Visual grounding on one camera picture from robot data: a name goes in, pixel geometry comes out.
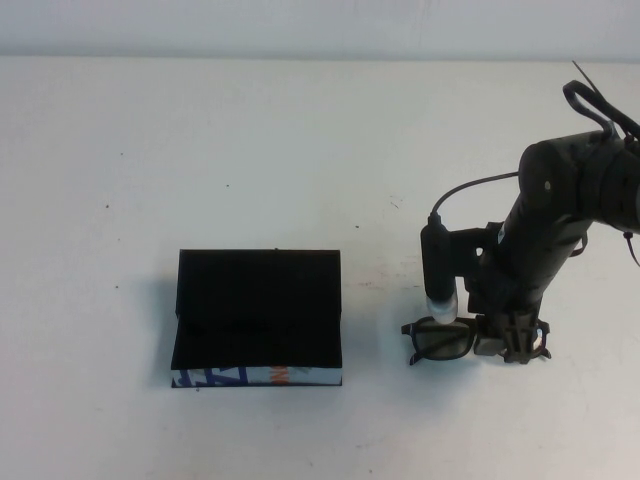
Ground black camera cable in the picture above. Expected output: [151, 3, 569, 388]
[428, 79, 640, 224]

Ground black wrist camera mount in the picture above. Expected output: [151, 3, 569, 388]
[447, 222, 504, 301]

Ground black printed glasses case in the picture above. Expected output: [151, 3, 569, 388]
[169, 248, 345, 390]

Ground long black zip tie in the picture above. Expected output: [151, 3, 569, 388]
[571, 60, 612, 104]

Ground dark-framed glasses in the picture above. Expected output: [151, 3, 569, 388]
[399, 314, 553, 367]

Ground short black zip tie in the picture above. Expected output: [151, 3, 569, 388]
[622, 228, 640, 267]

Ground black silver-tipped wrist camera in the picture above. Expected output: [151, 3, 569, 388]
[418, 213, 460, 326]

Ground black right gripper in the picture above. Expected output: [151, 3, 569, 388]
[467, 233, 585, 365]

